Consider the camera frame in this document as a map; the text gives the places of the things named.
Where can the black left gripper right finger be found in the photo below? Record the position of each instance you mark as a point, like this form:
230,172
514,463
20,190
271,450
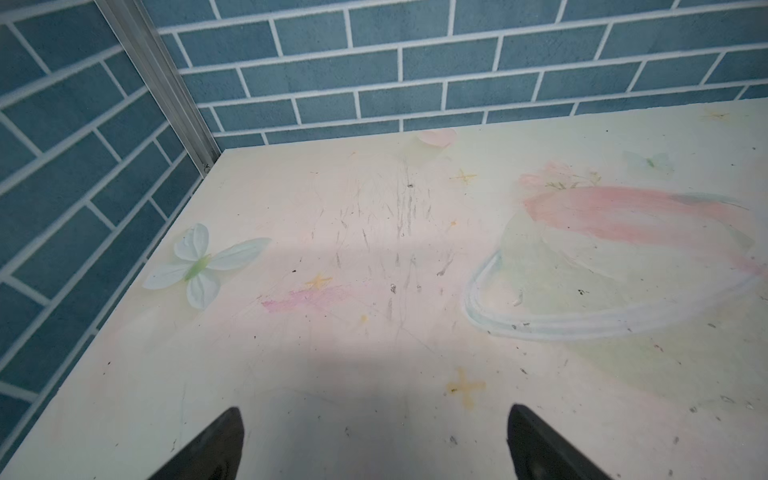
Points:
540,452

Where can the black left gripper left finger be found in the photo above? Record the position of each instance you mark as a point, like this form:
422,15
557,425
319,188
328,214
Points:
215,453

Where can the left aluminium corner post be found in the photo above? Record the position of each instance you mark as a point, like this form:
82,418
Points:
132,26

